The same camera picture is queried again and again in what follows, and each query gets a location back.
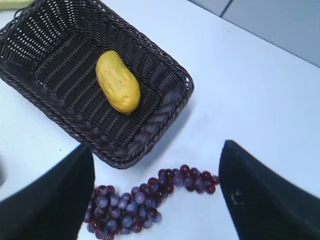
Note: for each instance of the purple grape bunch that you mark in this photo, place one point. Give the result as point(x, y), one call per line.
point(109, 214)

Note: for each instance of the yellow banana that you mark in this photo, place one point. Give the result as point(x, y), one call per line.
point(14, 4)

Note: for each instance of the yellow orange mango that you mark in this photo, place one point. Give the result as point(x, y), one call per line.
point(117, 82)

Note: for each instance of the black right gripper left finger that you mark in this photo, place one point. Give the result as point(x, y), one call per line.
point(52, 207)

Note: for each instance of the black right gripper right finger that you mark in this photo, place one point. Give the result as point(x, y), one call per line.
point(262, 204)

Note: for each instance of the black woven basket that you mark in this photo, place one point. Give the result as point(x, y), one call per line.
point(48, 53)

